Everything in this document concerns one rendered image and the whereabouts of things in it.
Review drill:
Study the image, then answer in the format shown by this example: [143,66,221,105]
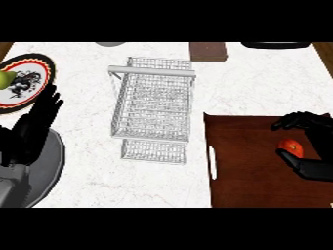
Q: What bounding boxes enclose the brown rectangular block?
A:
[187,42,230,63]

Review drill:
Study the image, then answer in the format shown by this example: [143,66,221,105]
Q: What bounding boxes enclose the black appliance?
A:
[239,42,313,50]

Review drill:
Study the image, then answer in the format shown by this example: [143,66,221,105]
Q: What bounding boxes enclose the red tomato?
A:
[277,138,305,158]

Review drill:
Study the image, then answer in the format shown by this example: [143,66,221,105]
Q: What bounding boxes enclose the grey round object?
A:
[95,42,127,48]

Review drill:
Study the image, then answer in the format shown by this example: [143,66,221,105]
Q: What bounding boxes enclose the patterned round plate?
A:
[0,53,58,115]

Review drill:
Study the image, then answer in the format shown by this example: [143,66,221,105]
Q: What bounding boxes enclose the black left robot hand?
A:
[0,83,65,168]

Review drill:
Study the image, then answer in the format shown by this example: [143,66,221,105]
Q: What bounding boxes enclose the white wire tiered basket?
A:
[106,56,198,165]

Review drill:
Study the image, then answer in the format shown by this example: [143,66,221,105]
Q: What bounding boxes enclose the grey round plate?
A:
[0,127,67,209]

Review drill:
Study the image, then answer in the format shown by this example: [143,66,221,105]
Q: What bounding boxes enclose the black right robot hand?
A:
[270,110,333,184]

